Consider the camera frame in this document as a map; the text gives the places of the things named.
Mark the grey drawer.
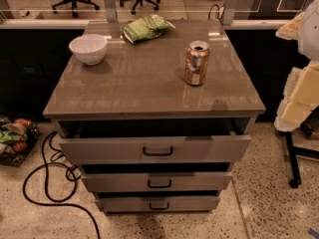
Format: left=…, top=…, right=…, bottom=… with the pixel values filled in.
left=82, top=172, right=231, bottom=193
left=96, top=195, right=220, bottom=213
left=60, top=135, right=251, bottom=164

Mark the black floor cable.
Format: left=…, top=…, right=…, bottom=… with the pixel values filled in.
left=22, top=130, right=102, bottom=239

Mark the black basket of snacks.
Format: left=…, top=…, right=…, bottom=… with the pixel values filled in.
left=0, top=114, right=40, bottom=167

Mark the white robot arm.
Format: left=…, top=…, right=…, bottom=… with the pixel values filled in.
left=274, top=0, right=319, bottom=131

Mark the grey drawer cabinet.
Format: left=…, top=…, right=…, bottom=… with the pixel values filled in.
left=44, top=20, right=264, bottom=200

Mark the black metal stand base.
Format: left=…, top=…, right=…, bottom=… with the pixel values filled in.
left=279, top=120, right=319, bottom=188

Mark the bottom grey drawer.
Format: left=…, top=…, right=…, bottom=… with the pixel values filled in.
left=96, top=195, right=220, bottom=213

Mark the middle grey drawer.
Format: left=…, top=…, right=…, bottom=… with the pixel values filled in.
left=82, top=172, right=231, bottom=193

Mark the black cable loop background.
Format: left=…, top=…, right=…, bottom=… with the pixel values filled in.
left=207, top=4, right=221, bottom=20

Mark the white bowl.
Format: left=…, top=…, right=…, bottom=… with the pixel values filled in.
left=69, top=34, right=108, bottom=65

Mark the top grey drawer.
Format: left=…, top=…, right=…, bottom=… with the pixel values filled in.
left=60, top=135, right=251, bottom=164

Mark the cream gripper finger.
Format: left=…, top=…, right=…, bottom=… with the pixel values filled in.
left=275, top=12, right=304, bottom=40
left=274, top=62, right=319, bottom=131

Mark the orange soda can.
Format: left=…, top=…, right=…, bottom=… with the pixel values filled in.
left=184, top=40, right=210, bottom=86

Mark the green chip bag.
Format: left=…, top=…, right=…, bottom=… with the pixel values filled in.
left=122, top=14, right=174, bottom=44

